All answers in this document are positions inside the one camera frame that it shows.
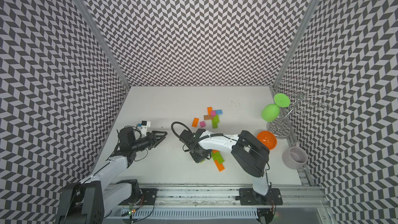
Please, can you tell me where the aluminium corner post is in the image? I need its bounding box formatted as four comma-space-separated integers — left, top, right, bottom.
72, 0, 131, 89
273, 0, 320, 88

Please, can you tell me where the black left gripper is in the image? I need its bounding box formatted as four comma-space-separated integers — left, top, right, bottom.
131, 131, 167, 153

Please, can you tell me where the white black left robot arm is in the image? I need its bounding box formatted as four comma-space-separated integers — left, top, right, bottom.
55, 126, 167, 224

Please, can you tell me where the green lego plate front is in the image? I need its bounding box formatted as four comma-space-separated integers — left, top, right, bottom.
211, 120, 218, 129

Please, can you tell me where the green plastic wine glass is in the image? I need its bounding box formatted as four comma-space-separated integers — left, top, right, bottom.
261, 93, 291, 122

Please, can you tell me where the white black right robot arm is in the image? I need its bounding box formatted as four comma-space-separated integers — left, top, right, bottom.
177, 129, 270, 196

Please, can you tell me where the orange plastic bowl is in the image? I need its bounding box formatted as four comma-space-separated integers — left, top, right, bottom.
257, 131, 277, 150

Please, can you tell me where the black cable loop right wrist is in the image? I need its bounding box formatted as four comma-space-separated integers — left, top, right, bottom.
170, 121, 192, 153

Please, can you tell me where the brown lego plate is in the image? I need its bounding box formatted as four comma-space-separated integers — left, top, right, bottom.
204, 115, 214, 120

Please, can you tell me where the aluminium corner post right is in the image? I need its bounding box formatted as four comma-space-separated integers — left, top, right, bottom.
273, 0, 320, 88

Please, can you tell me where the aluminium corner post left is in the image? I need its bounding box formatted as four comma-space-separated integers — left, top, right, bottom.
72, 0, 131, 89

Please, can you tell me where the wire glass rack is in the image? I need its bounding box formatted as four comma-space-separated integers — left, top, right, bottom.
267, 78, 331, 139

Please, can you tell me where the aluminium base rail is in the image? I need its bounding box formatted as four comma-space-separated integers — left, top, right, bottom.
106, 184, 335, 224

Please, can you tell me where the grey mauve cup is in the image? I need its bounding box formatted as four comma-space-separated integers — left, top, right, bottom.
282, 146, 308, 170

